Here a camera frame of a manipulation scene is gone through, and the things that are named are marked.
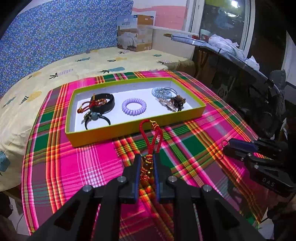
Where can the yellow pineapple bed sheet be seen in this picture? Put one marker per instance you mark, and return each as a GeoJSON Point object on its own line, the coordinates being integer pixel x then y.
{"type": "Point", "coordinates": [21, 103]}

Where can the white crumpled cloth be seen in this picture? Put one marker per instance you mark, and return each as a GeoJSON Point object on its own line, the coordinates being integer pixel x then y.
{"type": "Point", "coordinates": [232, 48]}

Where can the white window frame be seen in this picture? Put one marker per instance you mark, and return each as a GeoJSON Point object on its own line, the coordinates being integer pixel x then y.
{"type": "Point", "coordinates": [233, 20]}

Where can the grey checked side table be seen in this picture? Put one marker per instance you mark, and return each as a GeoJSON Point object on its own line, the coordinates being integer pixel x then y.
{"type": "Point", "coordinates": [206, 46]}

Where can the black wide bangle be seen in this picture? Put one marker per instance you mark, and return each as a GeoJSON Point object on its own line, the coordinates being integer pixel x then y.
{"type": "Point", "coordinates": [102, 103]}

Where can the green rimmed white tray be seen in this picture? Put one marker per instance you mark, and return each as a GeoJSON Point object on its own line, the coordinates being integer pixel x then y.
{"type": "Point", "coordinates": [134, 102]}

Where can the brown hair clips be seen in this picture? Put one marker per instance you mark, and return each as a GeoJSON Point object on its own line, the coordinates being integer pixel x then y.
{"type": "Point", "coordinates": [174, 104]}

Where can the teal cup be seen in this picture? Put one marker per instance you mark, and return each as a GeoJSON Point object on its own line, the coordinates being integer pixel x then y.
{"type": "Point", "coordinates": [205, 35]}

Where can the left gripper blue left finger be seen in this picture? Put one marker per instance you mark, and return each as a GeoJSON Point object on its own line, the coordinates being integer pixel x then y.
{"type": "Point", "coordinates": [130, 192]}

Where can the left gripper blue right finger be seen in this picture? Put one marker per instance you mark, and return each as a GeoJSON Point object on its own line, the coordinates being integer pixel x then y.
{"type": "Point", "coordinates": [164, 193]}

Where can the pink green plaid cloth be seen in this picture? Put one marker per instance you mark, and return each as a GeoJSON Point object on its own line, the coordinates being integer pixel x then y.
{"type": "Point", "coordinates": [53, 170]}

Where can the blue floral headboard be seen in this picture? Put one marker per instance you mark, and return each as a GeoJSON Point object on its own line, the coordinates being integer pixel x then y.
{"type": "Point", "coordinates": [55, 30]}

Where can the bedding product cardboard box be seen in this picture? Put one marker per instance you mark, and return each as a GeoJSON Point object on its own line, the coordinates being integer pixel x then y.
{"type": "Point", "coordinates": [134, 32]}

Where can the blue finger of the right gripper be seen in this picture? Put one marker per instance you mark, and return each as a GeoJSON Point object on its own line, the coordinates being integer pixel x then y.
{"type": "Point", "coordinates": [234, 153]}
{"type": "Point", "coordinates": [243, 145]}

